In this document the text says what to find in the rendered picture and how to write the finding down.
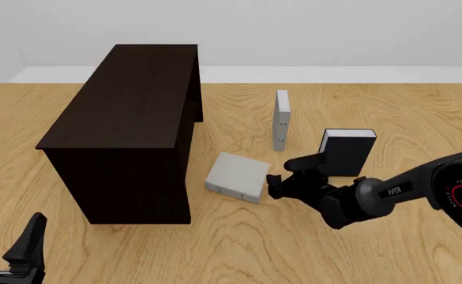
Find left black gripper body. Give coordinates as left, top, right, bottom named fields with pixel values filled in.
left=0, top=265, right=45, bottom=284

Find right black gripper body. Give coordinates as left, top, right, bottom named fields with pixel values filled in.
left=282, top=170, right=349, bottom=208

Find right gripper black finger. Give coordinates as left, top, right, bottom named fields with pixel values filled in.
left=265, top=173, right=285, bottom=187
left=267, top=185, right=287, bottom=200

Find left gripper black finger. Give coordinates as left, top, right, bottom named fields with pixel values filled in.
left=2, top=211, right=48, bottom=272

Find flat pale grey book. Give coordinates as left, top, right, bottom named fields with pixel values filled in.
left=205, top=151, right=272, bottom=204

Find black book with white pages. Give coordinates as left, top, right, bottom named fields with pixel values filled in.
left=317, top=128, right=377, bottom=178

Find upright pale grey book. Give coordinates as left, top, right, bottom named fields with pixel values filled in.
left=272, top=89, right=292, bottom=152

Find dark brown wooden cabinet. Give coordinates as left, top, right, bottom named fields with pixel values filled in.
left=35, top=43, right=205, bottom=226

